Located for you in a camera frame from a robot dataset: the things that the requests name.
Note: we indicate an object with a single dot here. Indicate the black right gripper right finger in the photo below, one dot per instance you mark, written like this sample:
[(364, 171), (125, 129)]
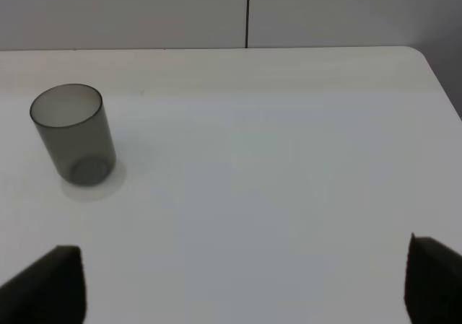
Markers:
[(432, 287)]

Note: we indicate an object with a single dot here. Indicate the grey translucent plastic cup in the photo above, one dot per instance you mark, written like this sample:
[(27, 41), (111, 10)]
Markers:
[(73, 126)]

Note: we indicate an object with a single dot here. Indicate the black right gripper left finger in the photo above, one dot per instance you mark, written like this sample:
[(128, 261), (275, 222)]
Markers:
[(50, 290)]

